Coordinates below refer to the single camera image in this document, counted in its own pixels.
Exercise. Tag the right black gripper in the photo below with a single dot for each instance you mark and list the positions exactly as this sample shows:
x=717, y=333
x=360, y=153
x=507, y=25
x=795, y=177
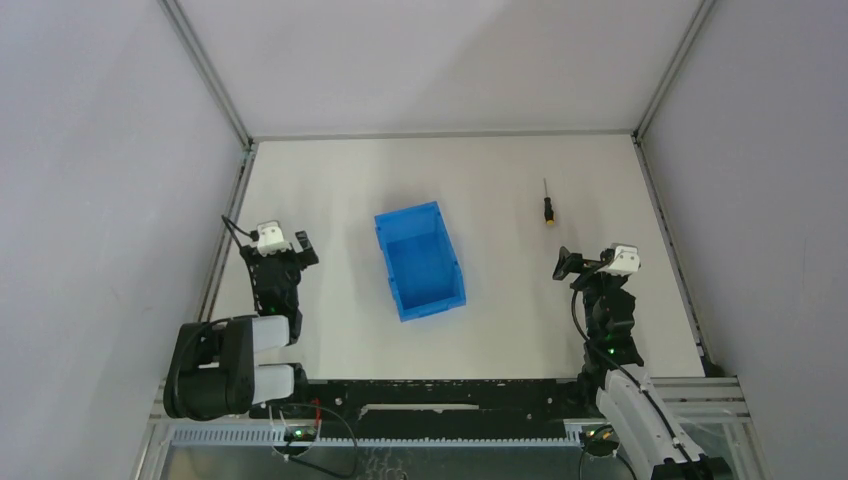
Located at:
x=569, y=262

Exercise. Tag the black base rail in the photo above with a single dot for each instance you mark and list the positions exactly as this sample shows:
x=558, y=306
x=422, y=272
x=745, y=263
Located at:
x=434, y=409

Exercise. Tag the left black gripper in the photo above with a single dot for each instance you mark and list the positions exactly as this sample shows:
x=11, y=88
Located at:
x=279, y=257

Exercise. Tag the right controller board with cables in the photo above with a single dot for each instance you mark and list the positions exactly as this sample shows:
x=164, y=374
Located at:
x=601, y=442

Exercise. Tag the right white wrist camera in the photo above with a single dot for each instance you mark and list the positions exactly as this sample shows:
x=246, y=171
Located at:
x=625, y=260

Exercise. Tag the blue plastic bin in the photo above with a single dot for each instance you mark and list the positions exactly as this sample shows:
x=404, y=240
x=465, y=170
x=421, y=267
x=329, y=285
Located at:
x=424, y=274

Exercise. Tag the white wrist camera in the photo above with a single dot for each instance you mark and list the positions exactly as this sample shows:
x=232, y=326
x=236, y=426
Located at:
x=625, y=260
x=271, y=239

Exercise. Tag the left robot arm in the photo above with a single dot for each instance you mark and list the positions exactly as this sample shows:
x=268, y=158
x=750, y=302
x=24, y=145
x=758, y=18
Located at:
x=213, y=371

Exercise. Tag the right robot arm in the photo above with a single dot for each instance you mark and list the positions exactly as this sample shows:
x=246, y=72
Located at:
x=613, y=380

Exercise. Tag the left controller board with cables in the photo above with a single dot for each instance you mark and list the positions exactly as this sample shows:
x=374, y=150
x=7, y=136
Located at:
x=298, y=440

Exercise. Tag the controller board with cables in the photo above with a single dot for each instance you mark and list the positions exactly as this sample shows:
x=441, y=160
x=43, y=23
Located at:
x=298, y=440
x=601, y=442

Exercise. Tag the black yellow screwdriver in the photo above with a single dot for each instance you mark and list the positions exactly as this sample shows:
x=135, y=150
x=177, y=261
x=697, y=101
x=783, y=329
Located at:
x=548, y=211

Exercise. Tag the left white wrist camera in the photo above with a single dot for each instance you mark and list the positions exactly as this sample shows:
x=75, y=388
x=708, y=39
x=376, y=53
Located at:
x=271, y=239

